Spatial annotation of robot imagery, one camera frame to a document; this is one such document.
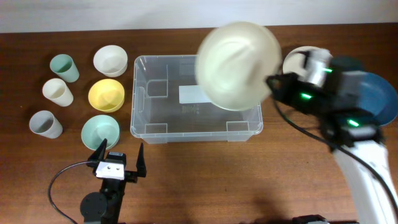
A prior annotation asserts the grey plastic cup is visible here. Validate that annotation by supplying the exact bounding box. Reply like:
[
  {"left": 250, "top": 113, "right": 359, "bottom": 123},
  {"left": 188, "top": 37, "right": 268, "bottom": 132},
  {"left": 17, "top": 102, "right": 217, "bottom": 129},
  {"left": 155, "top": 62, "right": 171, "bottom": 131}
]
[{"left": 29, "top": 110, "right": 63, "bottom": 139}]

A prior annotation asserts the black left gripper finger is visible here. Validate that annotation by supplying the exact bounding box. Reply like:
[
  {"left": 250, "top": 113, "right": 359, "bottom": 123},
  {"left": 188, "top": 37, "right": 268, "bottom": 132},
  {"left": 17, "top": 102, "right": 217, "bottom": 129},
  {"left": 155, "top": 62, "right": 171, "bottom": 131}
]
[
  {"left": 136, "top": 143, "right": 147, "bottom": 177},
  {"left": 88, "top": 138, "right": 108, "bottom": 162}
]

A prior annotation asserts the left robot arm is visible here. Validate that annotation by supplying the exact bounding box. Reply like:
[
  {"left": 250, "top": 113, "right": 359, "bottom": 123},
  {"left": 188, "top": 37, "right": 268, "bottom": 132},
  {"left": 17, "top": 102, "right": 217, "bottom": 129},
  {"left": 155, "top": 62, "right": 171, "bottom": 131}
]
[{"left": 80, "top": 139, "right": 147, "bottom": 223}]

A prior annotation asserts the green plastic cup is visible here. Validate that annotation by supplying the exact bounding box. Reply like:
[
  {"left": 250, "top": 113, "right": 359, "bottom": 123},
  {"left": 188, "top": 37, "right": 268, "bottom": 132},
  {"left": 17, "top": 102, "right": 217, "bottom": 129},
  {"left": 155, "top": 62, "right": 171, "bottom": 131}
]
[{"left": 50, "top": 54, "right": 80, "bottom": 83}]

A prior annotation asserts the clear plastic storage bin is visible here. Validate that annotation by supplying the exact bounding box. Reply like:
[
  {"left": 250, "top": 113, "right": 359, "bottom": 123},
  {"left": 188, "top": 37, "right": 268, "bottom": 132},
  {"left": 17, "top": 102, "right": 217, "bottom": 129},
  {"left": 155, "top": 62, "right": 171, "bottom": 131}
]
[{"left": 130, "top": 55, "right": 264, "bottom": 144}]

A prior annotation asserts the beige plate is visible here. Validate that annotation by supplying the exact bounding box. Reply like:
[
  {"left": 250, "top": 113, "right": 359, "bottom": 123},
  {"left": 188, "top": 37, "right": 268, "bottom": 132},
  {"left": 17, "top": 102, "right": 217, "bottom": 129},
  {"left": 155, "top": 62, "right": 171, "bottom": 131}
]
[{"left": 282, "top": 46, "right": 319, "bottom": 79}]

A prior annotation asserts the dark blue plate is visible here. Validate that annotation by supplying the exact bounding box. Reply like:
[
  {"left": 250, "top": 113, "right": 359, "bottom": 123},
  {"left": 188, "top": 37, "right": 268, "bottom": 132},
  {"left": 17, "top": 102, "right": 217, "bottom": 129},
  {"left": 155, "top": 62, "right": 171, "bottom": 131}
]
[{"left": 358, "top": 73, "right": 397, "bottom": 126}]

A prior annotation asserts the white small bowl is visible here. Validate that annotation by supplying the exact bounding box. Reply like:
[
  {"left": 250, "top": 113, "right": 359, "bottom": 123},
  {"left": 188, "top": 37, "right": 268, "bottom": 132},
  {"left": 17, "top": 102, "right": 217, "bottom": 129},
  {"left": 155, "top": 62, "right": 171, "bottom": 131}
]
[{"left": 93, "top": 45, "right": 128, "bottom": 78}]

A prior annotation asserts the cream plastic cup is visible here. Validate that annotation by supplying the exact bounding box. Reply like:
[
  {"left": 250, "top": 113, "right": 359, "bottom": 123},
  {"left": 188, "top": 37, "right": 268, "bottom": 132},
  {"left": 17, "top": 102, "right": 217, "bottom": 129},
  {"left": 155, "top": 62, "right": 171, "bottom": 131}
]
[{"left": 42, "top": 78, "right": 74, "bottom": 107}]

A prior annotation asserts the yellow small bowl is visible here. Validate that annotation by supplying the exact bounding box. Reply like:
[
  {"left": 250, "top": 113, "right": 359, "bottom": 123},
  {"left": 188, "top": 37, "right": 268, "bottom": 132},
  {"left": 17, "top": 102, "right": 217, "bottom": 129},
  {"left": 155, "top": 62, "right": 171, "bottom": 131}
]
[{"left": 88, "top": 78, "right": 125, "bottom": 113}]

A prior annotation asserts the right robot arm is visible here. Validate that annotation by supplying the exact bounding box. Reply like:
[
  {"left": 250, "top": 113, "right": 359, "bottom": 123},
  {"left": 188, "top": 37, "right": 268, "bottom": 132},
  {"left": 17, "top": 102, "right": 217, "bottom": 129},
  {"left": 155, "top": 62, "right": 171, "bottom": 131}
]
[{"left": 265, "top": 57, "right": 397, "bottom": 223}]

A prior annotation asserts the cream plate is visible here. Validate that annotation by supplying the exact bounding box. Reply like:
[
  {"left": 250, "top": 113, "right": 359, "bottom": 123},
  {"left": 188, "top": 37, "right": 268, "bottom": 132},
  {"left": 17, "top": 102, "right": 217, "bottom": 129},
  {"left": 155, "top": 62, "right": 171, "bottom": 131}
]
[{"left": 195, "top": 22, "right": 282, "bottom": 111}]

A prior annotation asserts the mint green small bowl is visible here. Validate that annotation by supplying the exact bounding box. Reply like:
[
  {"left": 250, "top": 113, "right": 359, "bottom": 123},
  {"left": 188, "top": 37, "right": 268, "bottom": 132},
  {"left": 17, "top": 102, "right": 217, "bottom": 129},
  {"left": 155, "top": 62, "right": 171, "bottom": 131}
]
[{"left": 81, "top": 115, "right": 120, "bottom": 151}]

